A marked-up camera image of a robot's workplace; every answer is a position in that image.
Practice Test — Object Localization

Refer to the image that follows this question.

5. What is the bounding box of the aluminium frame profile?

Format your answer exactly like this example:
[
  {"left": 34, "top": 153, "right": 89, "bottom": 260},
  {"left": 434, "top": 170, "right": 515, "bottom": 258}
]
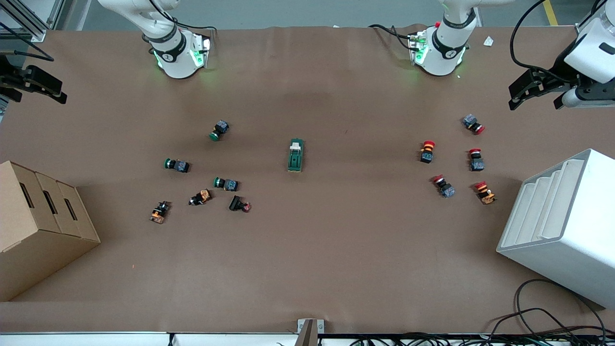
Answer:
[
  {"left": 575, "top": 12, "right": 596, "bottom": 37},
  {"left": 0, "top": 0, "right": 65, "bottom": 44}
]

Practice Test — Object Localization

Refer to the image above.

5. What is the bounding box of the black push button orange body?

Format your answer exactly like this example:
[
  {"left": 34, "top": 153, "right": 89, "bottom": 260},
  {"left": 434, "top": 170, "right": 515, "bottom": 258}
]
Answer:
[
  {"left": 149, "top": 200, "right": 172, "bottom": 224},
  {"left": 188, "top": 189, "right": 213, "bottom": 207}
]

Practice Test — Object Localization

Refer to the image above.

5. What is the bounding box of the black looped cable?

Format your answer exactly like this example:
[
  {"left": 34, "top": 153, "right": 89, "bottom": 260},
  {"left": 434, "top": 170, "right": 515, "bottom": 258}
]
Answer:
[{"left": 485, "top": 279, "right": 608, "bottom": 346}]

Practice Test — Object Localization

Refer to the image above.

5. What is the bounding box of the white table edge rail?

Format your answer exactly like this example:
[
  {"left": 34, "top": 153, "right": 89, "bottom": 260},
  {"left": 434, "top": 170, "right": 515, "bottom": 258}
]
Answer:
[{"left": 0, "top": 333, "right": 298, "bottom": 346}]

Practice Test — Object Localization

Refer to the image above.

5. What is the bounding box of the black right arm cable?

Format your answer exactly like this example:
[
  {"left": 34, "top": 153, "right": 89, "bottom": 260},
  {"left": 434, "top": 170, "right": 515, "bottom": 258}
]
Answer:
[{"left": 0, "top": 22, "right": 54, "bottom": 62}]

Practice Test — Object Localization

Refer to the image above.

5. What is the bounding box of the black cable bundle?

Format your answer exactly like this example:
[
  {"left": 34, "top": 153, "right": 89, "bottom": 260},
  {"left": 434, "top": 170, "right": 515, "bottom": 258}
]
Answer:
[{"left": 346, "top": 332, "right": 615, "bottom": 346}]

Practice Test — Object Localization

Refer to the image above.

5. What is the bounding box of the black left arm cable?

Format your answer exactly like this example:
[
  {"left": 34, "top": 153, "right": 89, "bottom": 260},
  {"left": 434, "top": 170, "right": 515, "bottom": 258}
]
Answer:
[{"left": 509, "top": 0, "right": 558, "bottom": 77}]

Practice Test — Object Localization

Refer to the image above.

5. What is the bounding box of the white stepped plastic bin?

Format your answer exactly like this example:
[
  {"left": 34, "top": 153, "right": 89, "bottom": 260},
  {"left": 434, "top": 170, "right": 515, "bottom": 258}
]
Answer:
[{"left": 496, "top": 148, "right": 615, "bottom": 309}]

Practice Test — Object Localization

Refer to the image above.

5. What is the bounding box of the brown cardboard box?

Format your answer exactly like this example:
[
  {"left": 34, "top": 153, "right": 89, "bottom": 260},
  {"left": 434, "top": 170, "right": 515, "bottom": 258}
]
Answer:
[{"left": 0, "top": 160, "right": 101, "bottom": 302}]

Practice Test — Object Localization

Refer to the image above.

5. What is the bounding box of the green load switch white handle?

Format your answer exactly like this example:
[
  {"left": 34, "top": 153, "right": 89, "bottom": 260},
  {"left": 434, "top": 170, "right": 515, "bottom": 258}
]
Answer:
[{"left": 287, "top": 138, "right": 305, "bottom": 173}]

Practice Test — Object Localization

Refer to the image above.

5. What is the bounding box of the black left base cable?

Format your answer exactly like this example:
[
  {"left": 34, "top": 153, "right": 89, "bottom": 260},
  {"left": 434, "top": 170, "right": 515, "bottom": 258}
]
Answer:
[{"left": 368, "top": 23, "right": 418, "bottom": 51}]

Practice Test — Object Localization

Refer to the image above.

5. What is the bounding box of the red mushroom button orange body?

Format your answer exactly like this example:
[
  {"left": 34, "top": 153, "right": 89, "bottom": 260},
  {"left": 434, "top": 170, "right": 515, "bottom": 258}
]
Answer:
[
  {"left": 419, "top": 140, "right": 437, "bottom": 164},
  {"left": 474, "top": 181, "right": 497, "bottom": 205}
]

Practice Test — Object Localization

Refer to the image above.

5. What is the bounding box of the brown paper table cover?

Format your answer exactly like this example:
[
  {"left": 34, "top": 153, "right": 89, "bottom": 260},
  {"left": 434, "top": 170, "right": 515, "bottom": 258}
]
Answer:
[{"left": 0, "top": 24, "right": 615, "bottom": 334}]

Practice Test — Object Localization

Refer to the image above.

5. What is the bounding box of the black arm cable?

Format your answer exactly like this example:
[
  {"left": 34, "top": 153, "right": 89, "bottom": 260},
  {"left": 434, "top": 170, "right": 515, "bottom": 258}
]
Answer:
[
  {"left": 0, "top": 22, "right": 54, "bottom": 62},
  {"left": 509, "top": 0, "right": 558, "bottom": 77}
]

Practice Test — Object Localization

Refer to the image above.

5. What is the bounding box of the metal table edge bracket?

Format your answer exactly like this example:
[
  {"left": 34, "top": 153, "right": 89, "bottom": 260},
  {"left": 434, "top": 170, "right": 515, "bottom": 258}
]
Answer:
[{"left": 297, "top": 319, "right": 324, "bottom": 346}]

